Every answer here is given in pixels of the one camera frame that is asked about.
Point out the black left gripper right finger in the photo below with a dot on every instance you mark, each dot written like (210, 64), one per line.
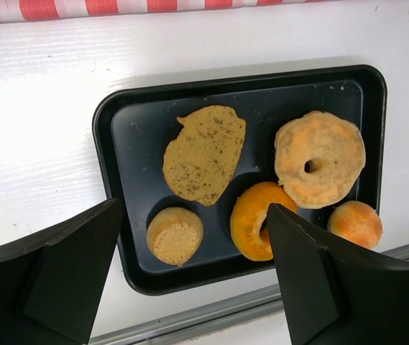
(334, 291)

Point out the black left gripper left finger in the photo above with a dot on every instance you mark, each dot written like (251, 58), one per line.
(51, 281)

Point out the small round tan muffin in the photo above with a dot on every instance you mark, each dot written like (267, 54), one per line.
(174, 235)

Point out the small golden bread roll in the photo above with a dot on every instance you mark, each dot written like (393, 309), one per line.
(356, 222)

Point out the flat brown bread slice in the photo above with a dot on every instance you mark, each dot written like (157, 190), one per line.
(200, 162)

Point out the orange glazed donut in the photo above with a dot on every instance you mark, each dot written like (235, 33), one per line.
(248, 234)

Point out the large pale bagel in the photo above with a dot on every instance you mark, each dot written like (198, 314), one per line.
(318, 158)

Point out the black baking tray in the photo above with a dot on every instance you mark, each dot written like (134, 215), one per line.
(132, 127)

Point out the red checkered cloth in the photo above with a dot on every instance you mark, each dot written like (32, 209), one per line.
(38, 10)

